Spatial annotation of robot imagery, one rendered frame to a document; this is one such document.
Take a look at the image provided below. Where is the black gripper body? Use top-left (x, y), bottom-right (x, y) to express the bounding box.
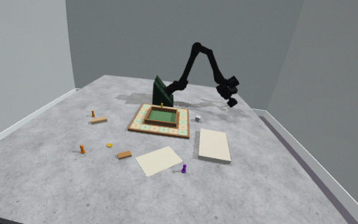
top-left (218, 91), bottom-right (238, 107)

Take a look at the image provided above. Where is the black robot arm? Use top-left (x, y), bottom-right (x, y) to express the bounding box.
top-left (164, 42), bottom-right (239, 97)

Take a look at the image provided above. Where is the cream paper sheet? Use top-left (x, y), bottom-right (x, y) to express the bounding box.
top-left (135, 146), bottom-right (183, 177)

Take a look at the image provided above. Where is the tan wooden bar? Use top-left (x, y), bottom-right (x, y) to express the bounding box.
top-left (91, 117), bottom-right (107, 125)

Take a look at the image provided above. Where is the brown wooden block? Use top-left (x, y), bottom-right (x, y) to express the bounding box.
top-left (117, 150), bottom-right (131, 160)

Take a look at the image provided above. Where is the cream flat rectangular card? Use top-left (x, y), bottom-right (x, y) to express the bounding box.
top-left (197, 129), bottom-right (231, 165)

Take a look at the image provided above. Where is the white die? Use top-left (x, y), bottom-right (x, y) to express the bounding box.
top-left (195, 115), bottom-right (201, 122)

